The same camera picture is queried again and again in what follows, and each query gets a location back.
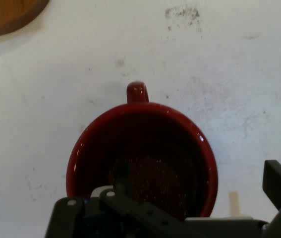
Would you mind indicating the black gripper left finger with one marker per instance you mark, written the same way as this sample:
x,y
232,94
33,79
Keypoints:
x,y
110,218

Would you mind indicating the red ceramic mug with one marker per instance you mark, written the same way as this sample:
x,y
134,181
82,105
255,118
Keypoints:
x,y
140,138

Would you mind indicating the wooden mug tree stand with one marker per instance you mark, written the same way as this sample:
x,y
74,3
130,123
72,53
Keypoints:
x,y
6,15

